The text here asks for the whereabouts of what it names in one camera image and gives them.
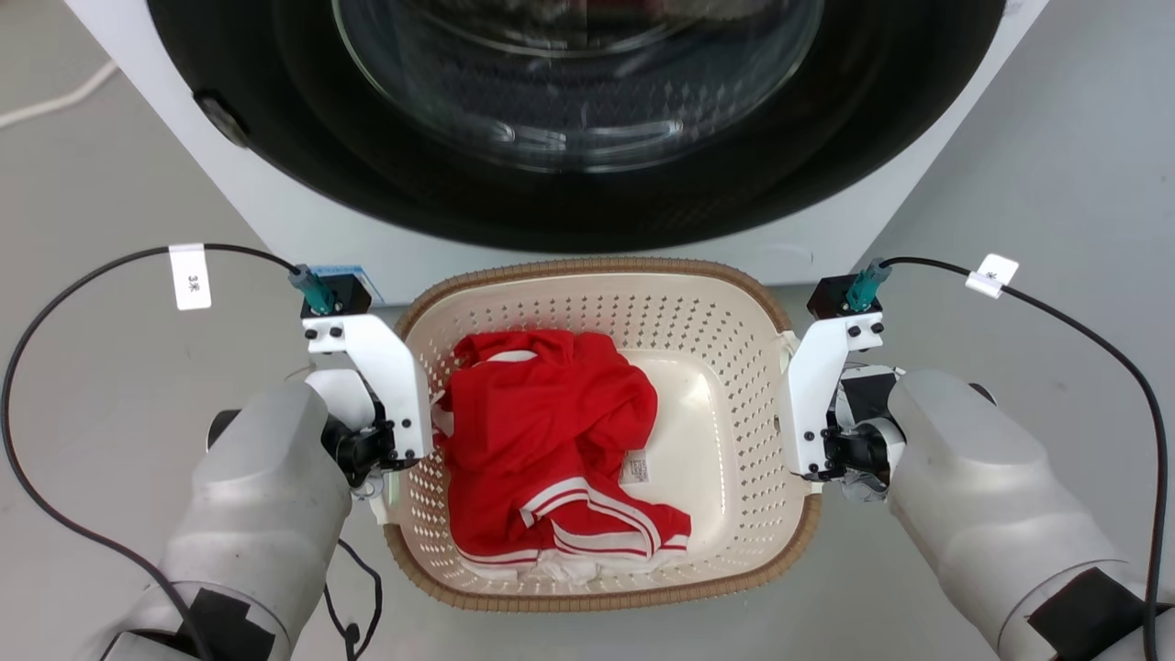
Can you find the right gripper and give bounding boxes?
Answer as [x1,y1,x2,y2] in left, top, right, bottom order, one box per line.
[797,365,908,503]

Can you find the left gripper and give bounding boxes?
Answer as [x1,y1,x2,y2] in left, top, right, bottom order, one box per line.
[306,367,419,490]

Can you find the cream perforated laundry basket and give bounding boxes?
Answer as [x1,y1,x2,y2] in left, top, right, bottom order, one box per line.
[381,257,823,613]

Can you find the red white-striped garment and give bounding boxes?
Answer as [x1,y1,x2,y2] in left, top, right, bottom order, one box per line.
[433,330,692,583]

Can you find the white washing machine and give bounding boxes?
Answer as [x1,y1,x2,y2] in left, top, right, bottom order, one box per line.
[64,0,1050,307]

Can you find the black round glass washer door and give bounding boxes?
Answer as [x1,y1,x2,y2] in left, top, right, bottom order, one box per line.
[147,0,1007,254]

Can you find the white right camera bracket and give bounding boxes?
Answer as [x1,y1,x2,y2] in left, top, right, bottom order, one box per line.
[778,311,887,481]

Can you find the white camera bracket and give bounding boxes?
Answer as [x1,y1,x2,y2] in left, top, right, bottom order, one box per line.
[302,314,435,463]
[778,311,887,481]

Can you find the white left camera bracket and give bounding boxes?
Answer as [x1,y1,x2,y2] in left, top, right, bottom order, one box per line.
[302,314,435,463]

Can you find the thin black looped cable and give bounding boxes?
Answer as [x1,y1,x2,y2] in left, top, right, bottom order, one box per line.
[322,538,384,661]

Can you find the white small cable tag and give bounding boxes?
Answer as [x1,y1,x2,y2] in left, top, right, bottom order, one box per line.
[965,253,1021,300]

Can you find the white printed cable tag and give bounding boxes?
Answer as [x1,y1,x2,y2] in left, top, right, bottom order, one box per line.
[169,242,213,311]

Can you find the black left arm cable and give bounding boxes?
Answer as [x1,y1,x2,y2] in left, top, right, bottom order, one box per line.
[0,242,304,661]

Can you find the white floor cable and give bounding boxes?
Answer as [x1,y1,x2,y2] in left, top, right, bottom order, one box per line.
[0,59,121,130]

